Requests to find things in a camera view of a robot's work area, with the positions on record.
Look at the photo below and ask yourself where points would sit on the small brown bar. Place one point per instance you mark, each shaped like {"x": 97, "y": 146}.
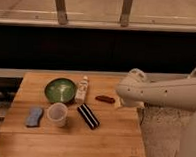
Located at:
{"x": 105, "y": 99}

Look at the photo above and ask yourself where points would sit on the metal railing post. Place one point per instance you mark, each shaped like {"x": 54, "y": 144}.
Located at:
{"x": 125, "y": 13}
{"x": 61, "y": 12}

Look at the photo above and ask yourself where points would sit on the blue sponge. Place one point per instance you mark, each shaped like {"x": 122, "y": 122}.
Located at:
{"x": 33, "y": 119}

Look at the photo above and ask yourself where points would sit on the green ceramic bowl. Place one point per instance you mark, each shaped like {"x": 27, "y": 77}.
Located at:
{"x": 60, "y": 90}

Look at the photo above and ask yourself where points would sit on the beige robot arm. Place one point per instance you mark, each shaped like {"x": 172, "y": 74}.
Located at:
{"x": 180, "y": 93}

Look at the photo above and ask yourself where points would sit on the right metal railing post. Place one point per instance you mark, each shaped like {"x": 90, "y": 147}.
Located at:
{"x": 125, "y": 13}

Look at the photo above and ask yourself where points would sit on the left metal railing post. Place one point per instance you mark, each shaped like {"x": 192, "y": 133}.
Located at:
{"x": 61, "y": 12}

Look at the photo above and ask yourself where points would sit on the white squeeze bottle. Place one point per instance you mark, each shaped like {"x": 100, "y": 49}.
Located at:
{"x": 82, "y": 90}

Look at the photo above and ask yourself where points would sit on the translucent plastic cup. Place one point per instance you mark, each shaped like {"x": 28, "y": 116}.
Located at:
{"x": 57, "y": 114}

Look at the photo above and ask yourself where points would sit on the black white striped case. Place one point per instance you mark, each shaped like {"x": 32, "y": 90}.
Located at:
{"x": 88, "y": 116}

